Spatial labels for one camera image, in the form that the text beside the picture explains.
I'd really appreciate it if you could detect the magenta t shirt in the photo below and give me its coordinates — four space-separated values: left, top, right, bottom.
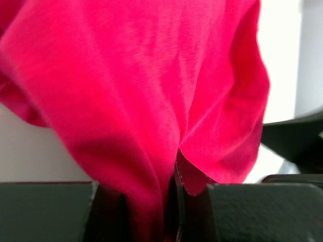
1 1 270 241

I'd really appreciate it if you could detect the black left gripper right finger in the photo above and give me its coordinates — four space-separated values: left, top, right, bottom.
166 150 219 241

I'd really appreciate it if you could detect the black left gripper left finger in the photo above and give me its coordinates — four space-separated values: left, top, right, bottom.
84 185 131 242

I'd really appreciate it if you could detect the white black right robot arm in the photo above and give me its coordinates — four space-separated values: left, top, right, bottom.
261 109 322 187

